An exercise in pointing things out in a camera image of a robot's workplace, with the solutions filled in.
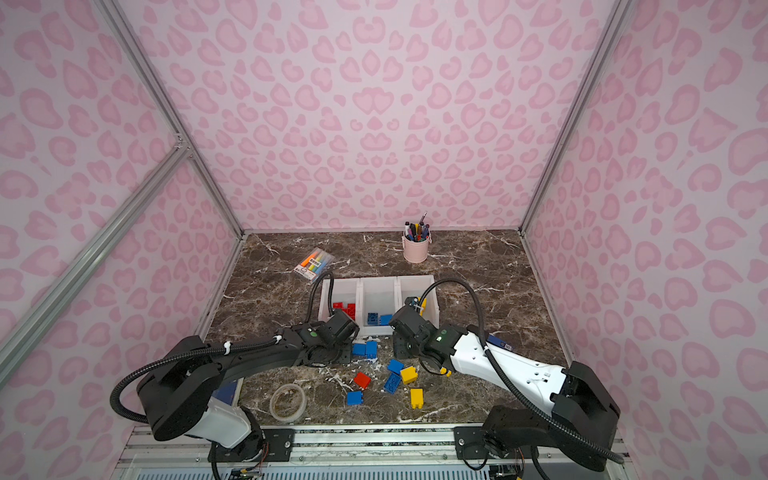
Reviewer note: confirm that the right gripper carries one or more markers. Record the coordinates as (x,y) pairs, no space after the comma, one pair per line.
(398,346)

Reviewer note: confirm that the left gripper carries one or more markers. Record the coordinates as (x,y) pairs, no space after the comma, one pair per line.
(347,357)

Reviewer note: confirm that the long red lego brick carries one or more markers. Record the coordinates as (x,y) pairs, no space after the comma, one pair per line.
(340,306)

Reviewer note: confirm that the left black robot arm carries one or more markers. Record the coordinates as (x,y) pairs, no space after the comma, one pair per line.
(174,395)

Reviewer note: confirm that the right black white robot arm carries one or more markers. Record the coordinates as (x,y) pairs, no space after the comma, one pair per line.
(567,408)

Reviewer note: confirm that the right white plastic bin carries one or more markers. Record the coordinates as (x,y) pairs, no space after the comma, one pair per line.
(414,286)

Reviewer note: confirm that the middle white plastic bin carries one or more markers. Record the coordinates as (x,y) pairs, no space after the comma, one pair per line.
(379,295)

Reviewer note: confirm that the clear tape roll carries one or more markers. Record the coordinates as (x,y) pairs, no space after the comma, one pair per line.
(288,403)

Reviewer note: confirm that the highlighter marker pack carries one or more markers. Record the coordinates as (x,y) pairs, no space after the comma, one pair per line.
(314,264)

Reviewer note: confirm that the pink pen cup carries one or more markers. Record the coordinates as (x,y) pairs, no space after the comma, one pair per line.
(415,252)

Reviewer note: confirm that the pens in cup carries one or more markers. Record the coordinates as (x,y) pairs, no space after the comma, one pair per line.
(417,231)

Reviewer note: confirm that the blue notebook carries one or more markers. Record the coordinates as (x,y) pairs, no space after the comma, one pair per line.
(229,393)

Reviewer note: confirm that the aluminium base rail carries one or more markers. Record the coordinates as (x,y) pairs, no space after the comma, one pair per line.
(384,451)

